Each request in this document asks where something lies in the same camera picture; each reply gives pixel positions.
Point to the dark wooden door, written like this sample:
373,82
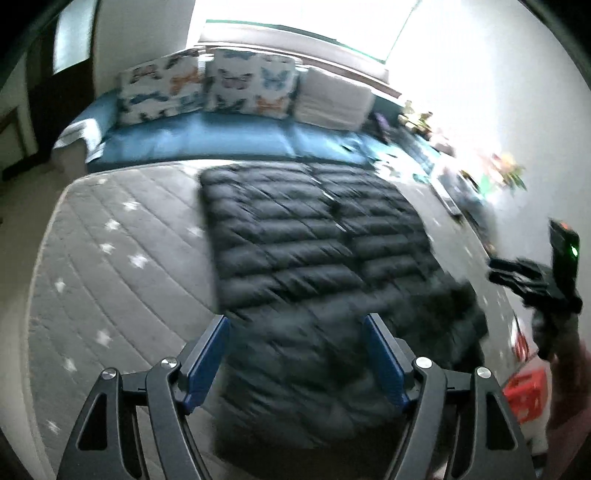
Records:
60,78

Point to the purple small item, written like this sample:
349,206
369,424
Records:
383,124

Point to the grey star quilted mattress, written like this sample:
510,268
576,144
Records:
129,277

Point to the yellow green plush toy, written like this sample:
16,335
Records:
425,120

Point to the person's right forearm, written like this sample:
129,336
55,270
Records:
570,397

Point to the blue sofa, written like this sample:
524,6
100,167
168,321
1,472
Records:
221,138

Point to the pink plush toy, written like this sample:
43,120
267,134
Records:
441,141

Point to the pile of plastic bags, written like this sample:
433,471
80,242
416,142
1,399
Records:
461,194

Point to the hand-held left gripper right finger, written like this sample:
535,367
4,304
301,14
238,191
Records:
383,360

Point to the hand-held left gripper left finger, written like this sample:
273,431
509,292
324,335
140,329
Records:
207,355

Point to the white pillow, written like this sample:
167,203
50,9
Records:
334,99

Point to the colourful pinwheel flower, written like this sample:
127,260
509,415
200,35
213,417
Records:
505,168

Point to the black puffer jacket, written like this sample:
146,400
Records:
304,244

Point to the green framed window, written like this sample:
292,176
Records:
295,18

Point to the butterfly print pillow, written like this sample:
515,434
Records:
157,90
251,83

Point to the red plastic crate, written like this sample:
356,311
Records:
526,394

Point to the white red bag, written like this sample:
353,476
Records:
524,339

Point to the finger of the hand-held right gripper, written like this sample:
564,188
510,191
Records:
512,284
512,266

